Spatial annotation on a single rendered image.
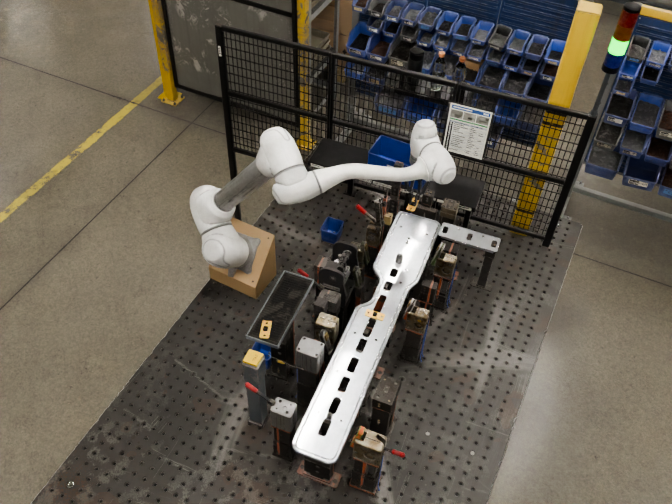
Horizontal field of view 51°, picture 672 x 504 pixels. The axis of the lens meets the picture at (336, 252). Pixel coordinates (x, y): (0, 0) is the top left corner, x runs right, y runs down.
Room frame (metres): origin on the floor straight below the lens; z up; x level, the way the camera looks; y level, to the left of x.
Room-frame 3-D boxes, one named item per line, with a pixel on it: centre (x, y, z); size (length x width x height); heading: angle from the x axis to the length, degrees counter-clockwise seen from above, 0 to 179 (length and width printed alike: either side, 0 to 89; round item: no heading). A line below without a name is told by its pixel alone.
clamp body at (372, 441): (1.26, -0.16, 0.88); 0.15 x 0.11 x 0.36; 71
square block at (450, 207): (2.53, -0.55, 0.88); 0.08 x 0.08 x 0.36; 71
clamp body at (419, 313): (1.87, -0.37, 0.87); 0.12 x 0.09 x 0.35; 71
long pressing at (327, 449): (1.85, -0.18, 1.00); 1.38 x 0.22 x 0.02; 161
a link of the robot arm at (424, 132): (2.31, -0.34, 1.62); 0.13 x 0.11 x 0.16; 23
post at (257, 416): (1.52, 0.30, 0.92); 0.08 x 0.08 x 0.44; 71
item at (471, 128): (2.80, -0.61, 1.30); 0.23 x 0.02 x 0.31; 71
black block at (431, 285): (2.08, -0.43, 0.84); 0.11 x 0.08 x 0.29; 71
